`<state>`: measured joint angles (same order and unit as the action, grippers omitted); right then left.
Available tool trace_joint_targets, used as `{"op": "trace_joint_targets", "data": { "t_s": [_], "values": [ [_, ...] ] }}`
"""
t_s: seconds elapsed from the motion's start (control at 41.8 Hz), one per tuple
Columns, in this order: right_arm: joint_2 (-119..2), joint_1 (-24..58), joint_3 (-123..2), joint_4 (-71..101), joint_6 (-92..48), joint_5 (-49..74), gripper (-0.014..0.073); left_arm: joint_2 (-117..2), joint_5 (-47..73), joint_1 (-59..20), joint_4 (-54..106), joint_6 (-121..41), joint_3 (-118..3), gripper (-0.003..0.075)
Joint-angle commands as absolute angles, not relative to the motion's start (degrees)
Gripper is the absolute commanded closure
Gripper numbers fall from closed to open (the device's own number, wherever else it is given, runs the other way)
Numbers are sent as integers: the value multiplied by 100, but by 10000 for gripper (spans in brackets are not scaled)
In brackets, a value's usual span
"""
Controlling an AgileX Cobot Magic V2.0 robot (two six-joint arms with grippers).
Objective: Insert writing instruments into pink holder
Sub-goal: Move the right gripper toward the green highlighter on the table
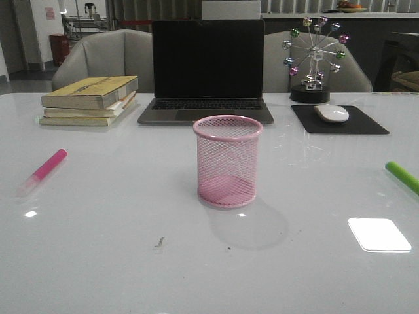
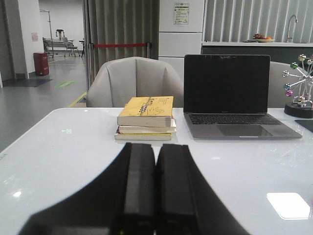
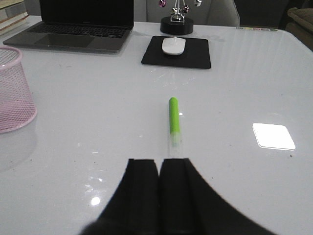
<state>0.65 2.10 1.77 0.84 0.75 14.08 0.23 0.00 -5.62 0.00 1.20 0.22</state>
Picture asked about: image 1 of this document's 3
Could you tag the pink highlighter pen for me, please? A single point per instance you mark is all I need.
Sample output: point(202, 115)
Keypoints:
point(37, 176)

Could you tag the green highlighter pen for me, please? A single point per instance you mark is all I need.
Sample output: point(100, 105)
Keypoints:
point(403, 175)

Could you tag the pink mesh pen holder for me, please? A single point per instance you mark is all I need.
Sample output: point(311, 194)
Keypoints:
point(227, 152)

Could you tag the dark grey open laptop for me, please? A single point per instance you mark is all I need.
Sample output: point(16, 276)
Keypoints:
point(206, 68)

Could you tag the middle cream book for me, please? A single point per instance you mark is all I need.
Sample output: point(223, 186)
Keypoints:
point(111, 112)

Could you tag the ferris wheel desk ornament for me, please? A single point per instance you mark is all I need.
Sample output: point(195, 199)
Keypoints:
point(314, 51)

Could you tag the white computer mouse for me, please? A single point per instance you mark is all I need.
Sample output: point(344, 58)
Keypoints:
point(332, 113)

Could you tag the right grey armchair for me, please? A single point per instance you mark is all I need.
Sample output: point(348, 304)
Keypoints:
point(276, 79)

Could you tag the grey armchair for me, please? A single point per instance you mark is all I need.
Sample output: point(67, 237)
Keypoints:
point(113, 53)
point(276, 79)

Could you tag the top yellow book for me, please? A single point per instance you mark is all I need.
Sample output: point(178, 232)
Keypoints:
point(91, 93)

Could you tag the yellow book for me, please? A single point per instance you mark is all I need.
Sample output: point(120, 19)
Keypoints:
point(79, 121)
point(91, 93)

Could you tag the left grey armchair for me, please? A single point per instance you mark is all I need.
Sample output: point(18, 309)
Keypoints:
point(113, 53)

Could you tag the black mouse pad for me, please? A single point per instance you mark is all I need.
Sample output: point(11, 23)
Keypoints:
point(358, 123)

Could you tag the bottom yellow book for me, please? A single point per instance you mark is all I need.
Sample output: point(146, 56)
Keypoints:
point(79, 121)

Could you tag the red bin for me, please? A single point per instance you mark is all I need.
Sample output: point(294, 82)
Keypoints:
point(59, 44)

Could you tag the fruit bowl on counter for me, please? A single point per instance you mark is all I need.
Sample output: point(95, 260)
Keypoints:
point(349, 7)

